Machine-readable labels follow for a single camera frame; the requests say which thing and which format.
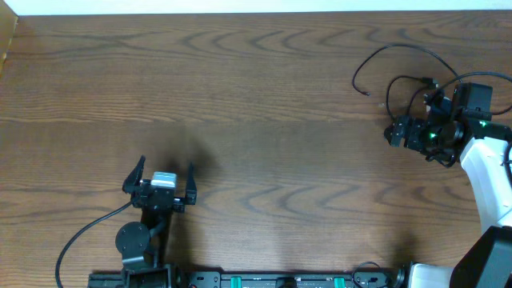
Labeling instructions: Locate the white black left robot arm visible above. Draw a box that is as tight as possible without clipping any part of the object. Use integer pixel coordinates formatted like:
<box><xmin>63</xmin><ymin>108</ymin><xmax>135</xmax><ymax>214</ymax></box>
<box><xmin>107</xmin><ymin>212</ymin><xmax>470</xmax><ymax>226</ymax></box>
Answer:
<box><xmin>115</xmin><ymin>156</ymin><xmax>198</xmax><ymax>287</ymax></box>

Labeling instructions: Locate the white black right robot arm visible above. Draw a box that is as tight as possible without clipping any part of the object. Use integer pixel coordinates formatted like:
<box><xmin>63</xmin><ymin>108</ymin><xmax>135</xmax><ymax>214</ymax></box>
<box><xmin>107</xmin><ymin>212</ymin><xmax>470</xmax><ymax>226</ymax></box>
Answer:
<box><xmin>384</xmin><ymin>82</ymin><xmax>511</xmax><ymax>287</ymax></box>

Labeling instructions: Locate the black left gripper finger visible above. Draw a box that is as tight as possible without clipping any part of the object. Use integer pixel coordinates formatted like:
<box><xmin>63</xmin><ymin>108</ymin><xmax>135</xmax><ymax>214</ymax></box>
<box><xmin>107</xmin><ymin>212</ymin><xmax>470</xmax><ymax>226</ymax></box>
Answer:
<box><xmin>122</xmin><ymin>155</ymin><xmax>146</xmax><ymax>194</ymax></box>
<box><xmin>185</xmin><ymin>163</ymin><xmax>198</xmax><ymax>205</ymax></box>

